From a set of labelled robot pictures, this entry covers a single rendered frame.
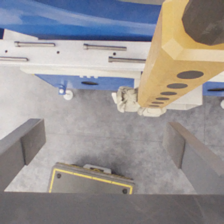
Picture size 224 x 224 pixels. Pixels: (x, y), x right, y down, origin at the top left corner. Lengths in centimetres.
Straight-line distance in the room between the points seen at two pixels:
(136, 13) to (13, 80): 164
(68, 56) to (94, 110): 88
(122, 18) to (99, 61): 23
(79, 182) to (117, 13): 119
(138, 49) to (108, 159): 113
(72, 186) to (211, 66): 136
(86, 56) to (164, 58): 73
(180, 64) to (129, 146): 150
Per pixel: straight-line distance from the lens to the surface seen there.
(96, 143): 166
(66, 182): 146
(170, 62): 17
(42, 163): 188
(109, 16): 80
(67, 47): 94
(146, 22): 81
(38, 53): 99
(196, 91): 125
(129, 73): 97
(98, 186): 140
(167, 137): 16
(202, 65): 18
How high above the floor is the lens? 163
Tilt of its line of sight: 82 degrees down
